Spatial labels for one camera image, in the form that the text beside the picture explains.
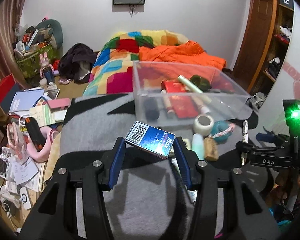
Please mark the blue notebook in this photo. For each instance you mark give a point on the blue notebook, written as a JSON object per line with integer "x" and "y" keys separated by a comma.
{"x": 26, "y": 99}

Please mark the cork stamp block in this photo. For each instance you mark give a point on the cork stamp block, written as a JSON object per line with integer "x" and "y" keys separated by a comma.
{"x": 210, "y": 150}

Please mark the wooden door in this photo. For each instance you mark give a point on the wooden door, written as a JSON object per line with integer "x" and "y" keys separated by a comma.
{"x": 254, "y": 41}

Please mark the pink neck massager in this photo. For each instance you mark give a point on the pink neck massager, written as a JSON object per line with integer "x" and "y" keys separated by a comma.
{"x": 43, "y": 155}

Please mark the pale green tube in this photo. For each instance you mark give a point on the pale green tube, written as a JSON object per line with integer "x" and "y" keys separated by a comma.
{"x": 192, "y": 87}

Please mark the purple spray bottle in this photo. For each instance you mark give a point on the purple spray bottle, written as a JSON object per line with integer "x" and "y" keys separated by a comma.
{"x": 151, "y": 109}

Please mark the red envelope packet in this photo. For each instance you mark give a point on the red envelope packet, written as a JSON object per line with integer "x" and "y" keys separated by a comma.
{"x": 183, "y": 107}

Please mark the green storage basket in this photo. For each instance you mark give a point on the green storage basket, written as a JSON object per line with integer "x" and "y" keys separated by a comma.
{"x": 29, "y": 65}

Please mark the white tape roll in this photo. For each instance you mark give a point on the white tape roll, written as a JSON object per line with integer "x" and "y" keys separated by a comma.
{"x": 203, "y": 124}

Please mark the wooden wardrobe shelf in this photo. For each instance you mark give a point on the wooden wardrobe shelf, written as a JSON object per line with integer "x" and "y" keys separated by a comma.
{"x": 276, "y": 47}

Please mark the mint plastic bottle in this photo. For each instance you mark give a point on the mint plastic bottle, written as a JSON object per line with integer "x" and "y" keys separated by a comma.
{"x": 198, "y": 145}

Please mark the dark clothes pile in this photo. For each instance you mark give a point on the dark clothes pile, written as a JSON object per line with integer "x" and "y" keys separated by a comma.
{"x": 76, "y": 64}

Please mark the red box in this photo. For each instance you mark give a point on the red box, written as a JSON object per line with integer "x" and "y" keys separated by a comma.
{"x": 6, "y": 85}

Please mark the clear plastic storage box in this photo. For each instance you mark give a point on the clear plastic storage box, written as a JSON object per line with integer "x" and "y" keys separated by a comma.
{"x": 149, "y": 78}

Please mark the teal yarn ball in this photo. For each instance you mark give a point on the teal yarn ball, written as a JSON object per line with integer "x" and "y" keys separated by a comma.
{"x": 221, "y": 131}

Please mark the green glass bottle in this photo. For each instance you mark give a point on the green glass bottle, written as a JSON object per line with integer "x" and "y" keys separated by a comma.
{"x": 202, "y": 83}

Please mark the orange down jacket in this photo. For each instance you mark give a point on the orange down jacket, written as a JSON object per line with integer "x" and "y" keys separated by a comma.
{"x": 190, "y": 53}

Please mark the beige cosmetic tube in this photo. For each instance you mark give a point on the beige cosmetic tube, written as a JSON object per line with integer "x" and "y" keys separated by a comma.
{"x": 167, "y": 104}

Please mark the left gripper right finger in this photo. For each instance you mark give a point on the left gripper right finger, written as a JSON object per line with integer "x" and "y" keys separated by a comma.
{"x": 180, "y": 152}

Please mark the black orange tool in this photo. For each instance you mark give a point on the black orange tool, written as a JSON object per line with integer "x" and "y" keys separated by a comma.
{"x": 34, "y": 132}

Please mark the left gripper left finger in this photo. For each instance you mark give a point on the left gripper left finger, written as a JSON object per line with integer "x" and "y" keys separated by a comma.
{"x": 117, "y": 157}

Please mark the grey green neck pillow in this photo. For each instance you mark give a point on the grey green neck pillow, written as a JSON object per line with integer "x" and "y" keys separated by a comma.
{"x": 52, "y": 31}

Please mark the right hand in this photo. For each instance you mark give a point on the right hand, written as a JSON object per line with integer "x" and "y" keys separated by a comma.
{"x": 283, "y": 189}

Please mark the pink rabbit toy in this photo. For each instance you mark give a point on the pink rabbit toy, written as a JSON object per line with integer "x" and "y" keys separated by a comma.
{"x": 44, "y": 63}

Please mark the grey black blanket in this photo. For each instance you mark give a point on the grey black blanket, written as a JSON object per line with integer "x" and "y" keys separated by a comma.
{"x": 149, "y": 200}

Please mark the colourful patchwork quilt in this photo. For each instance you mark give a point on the colourful patchwork quilt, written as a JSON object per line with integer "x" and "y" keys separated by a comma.
{"x": 112, "y": 71}

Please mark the blue card box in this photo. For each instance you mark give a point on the blue card box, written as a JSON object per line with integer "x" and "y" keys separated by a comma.
{"x": 150, "y": 139}

